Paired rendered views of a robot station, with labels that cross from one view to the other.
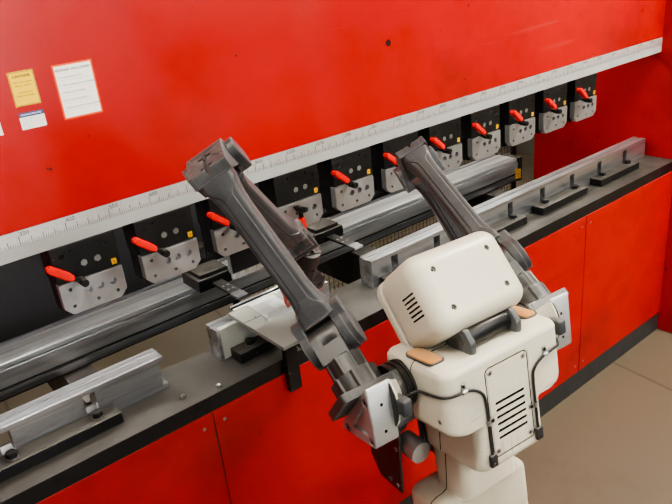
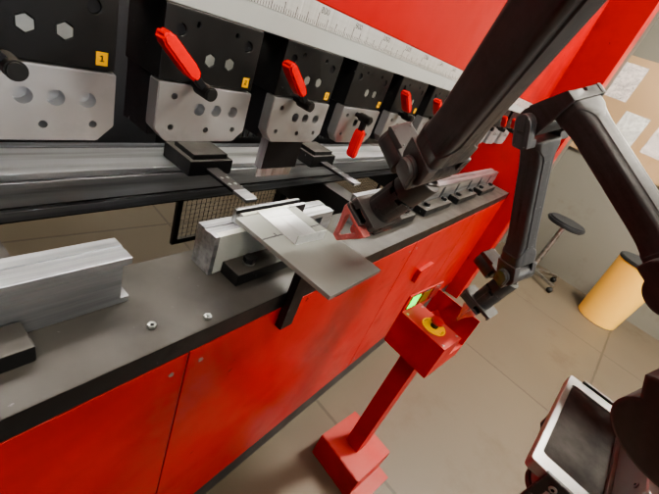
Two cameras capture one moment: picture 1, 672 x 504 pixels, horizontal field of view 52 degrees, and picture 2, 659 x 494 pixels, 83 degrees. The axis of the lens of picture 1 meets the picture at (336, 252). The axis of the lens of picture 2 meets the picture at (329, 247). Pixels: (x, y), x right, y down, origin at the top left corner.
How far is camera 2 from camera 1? 1.18 m
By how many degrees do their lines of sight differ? 23
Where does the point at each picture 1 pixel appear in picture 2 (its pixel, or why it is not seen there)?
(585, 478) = (418, 398)
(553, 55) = not seen: hidden behind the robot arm
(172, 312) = (141, 187)
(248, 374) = (247, 306)
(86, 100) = not seen: outside the picture
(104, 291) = (60, 115)
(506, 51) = not seen: hidden behind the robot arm
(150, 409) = (92, 340)
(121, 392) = (42, 304)
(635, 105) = (499, 148)
